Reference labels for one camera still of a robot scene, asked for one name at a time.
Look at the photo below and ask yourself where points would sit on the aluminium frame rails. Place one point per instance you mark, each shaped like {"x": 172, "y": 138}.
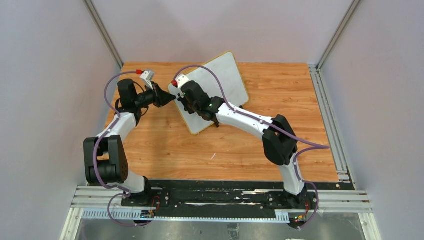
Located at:
{"x": 342, "y": 213}

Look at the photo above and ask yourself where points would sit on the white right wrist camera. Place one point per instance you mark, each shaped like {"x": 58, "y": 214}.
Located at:
{"x": 181, "y": 80}

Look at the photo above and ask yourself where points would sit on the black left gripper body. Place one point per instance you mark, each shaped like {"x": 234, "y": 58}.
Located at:
{"x": 156, "y": 95}

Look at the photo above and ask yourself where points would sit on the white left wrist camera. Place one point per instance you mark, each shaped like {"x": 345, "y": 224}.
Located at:
{"x": 147, "y": 77}

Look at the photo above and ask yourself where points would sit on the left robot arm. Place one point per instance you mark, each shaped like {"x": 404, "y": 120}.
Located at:
{"x": 105, "y": 159}

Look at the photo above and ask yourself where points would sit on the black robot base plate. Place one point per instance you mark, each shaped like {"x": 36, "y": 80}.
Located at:
{"x": 220, "y": 199}

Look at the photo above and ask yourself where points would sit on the yellow framed whiteboard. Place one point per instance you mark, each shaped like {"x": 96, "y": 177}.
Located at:
{"x": 226, "y": 69}

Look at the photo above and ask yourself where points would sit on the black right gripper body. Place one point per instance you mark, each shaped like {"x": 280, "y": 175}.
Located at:
{"x": 185, "y": 103}

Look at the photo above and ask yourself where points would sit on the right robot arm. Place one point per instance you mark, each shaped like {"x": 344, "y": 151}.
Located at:
{"x": 278, "y": 148}

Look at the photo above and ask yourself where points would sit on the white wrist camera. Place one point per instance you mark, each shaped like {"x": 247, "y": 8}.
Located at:
{"x": 181, "y": 80}
{"x": 147, "y": 77}

